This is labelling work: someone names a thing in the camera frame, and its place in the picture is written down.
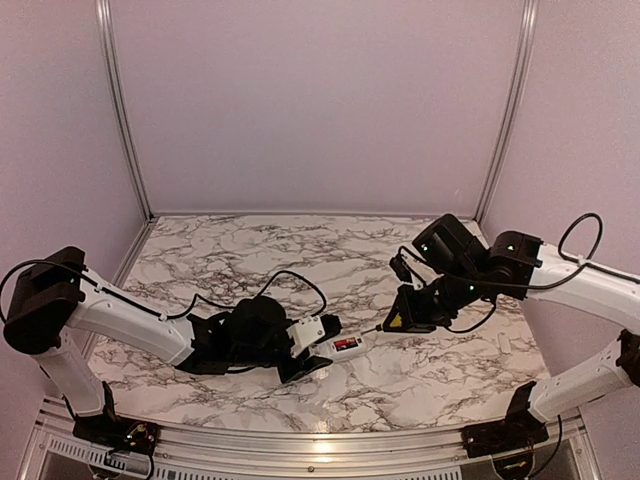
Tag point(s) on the aluminium frame post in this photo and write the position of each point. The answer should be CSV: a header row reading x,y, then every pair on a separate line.
x,y
114,81
515,94

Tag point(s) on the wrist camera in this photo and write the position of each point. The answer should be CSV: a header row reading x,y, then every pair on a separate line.
x,y
405,273
304,333

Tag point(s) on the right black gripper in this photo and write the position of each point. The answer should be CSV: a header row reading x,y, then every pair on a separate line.
x,y
410,314

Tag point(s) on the white battery cover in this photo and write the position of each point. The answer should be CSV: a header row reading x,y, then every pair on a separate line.
x,y
504,343

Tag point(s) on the right aluminium frame post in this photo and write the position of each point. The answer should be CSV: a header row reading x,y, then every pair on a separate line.
x,y
515,94

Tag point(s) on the left aluminium frame post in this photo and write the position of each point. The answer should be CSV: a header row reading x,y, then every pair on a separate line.
x,y
114,81

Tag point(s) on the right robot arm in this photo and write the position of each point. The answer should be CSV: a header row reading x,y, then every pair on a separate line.
x,y
522,267

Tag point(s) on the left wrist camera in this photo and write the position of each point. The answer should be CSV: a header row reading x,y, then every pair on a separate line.
x,y
304,333

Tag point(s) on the red black battery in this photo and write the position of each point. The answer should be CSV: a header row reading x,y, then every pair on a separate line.
x,y
347,343

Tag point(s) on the yellow handled screwdriver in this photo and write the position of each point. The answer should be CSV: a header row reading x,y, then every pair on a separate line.
x,y
392,324

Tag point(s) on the white remote control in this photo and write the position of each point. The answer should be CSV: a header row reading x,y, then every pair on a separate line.
x,y
327,350

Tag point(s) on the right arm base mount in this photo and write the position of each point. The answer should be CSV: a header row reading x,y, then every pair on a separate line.
x,y
510,441

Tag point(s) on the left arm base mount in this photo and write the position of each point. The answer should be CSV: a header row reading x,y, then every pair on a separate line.
x,y
119,433

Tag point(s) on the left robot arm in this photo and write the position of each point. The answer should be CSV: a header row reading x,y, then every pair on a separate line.
x,y
59,293

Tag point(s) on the front aluminium rail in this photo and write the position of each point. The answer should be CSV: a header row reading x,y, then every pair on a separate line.
x,y
187,449

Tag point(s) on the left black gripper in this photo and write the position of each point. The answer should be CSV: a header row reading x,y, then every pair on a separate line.
x,y
302,368

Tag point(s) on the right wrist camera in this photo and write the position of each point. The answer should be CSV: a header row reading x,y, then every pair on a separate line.
x,y
405,273

